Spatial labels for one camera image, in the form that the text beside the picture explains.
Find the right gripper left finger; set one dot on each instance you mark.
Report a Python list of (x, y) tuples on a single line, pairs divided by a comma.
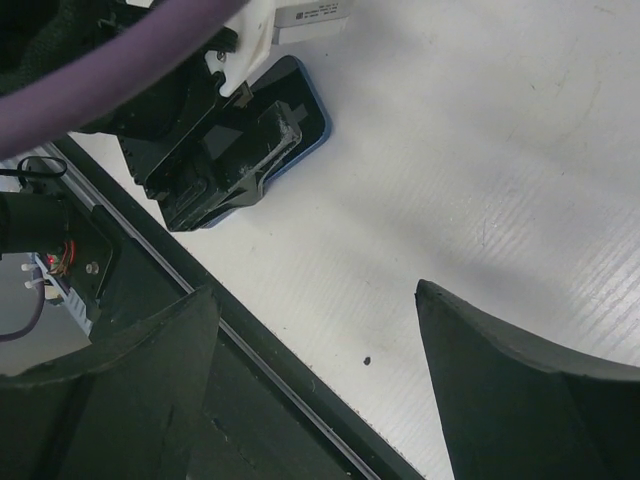
[(125, 407)]

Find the blue-edged black smartphone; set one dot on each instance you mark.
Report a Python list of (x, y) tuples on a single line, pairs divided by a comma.
[(286, 80)]

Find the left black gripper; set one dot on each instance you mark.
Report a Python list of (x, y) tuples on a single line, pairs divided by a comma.
[(161, 119)]

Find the left white cable duct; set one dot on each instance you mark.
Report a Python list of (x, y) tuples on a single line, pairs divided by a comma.
[(58, 292)]

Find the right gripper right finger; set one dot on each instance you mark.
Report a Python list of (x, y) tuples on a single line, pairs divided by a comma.
[(514, 405)]

